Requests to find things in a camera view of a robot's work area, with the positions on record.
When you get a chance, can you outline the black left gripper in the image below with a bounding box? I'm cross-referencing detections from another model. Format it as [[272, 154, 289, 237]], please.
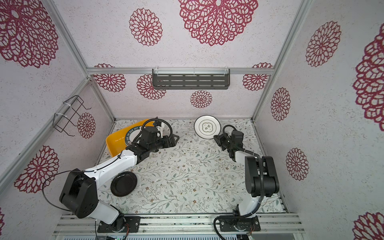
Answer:
[[149, 133, 180, 153]]

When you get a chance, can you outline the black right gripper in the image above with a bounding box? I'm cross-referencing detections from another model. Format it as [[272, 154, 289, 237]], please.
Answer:
[[214, 133, 234, 152]]

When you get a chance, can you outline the small white clover-emblem plate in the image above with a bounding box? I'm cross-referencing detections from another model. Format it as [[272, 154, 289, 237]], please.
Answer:
[[194, 115, 222, 140]]

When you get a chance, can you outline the small green-rim lettered plate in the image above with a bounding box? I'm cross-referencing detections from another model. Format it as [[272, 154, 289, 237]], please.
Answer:
[[125, 126, 141, 146]]

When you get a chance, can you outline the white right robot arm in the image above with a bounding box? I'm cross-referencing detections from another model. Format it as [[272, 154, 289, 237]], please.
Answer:
[[214, 130, 280, 219]]

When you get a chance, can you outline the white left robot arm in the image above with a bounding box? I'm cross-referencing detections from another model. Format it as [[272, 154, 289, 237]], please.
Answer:
[[59, 126, 180, 232]]

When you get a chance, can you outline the black plate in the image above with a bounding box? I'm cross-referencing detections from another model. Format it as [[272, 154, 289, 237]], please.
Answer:
[[111, 172, 138, 197]]

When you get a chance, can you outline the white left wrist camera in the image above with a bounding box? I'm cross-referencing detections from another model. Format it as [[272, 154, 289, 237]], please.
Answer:
[[156, 125, 165, 138]]

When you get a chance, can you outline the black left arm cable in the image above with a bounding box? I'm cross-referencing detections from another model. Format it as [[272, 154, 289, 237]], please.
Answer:
[[41, 118, 174, 212]]

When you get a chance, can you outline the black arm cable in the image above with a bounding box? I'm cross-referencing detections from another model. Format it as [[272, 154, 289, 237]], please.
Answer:
[[213, 124, 266, 240], [41, 118, 174, 212]]

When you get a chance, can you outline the grey slotted wall shelf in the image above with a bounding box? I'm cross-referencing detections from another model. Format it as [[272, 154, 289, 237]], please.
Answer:
[[152, 68, 230, 90]]

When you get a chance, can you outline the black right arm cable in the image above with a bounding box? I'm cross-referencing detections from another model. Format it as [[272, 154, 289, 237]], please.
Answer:
[[213, 124, 266, 240]]

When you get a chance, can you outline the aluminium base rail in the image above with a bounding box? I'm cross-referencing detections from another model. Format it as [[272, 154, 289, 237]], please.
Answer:
[[52, 213, 305, 240]]

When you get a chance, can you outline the black wire wall rack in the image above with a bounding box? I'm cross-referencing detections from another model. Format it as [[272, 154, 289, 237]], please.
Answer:
[[52, 95, 91, 137]]

